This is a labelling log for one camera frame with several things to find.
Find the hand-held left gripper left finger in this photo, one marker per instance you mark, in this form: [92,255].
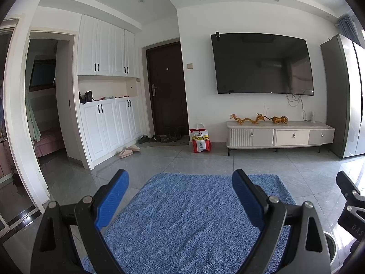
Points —
[112,199]

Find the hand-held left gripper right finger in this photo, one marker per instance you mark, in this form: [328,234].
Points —
[248,198]

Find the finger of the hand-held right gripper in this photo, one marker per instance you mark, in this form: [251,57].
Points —
[355,219]

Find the white trash bin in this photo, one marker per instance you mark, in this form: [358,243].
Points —
[330,242]

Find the beige slipper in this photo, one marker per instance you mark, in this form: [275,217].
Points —
[126,154]
[134,148]

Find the white television stand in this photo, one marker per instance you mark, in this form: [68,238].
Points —
[262,137]

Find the blue shaggy rug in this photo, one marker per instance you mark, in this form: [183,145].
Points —
[185,228]

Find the white floor cabinet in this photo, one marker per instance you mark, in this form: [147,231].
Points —
[105,128]

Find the red white paper bag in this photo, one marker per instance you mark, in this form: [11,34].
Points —
[201,142]

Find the row of dark shoes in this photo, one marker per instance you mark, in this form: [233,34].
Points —
[159,138]

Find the golden dragon figurine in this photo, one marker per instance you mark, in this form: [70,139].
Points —
[261,119]
[242,120]

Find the pink bed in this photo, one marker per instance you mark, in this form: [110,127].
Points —
[50,145]

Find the golden tiger figurine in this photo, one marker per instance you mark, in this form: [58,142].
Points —
[279,120]

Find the grey doormat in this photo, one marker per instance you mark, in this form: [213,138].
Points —
[182,142]

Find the black handbag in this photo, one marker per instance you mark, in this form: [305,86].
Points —
[87,97]

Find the hanging green cloth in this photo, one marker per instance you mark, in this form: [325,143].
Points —
[33,125]

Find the dark brown door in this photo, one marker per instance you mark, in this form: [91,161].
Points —
[166,97]

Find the grey refrigerator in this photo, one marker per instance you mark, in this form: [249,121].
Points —
[345,100]

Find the grey curtain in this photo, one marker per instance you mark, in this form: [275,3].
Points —
[349,28]

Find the black wall television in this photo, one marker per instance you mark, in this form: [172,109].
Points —
[256,62]

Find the white wall cabinet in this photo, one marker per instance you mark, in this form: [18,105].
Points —
[102,48]

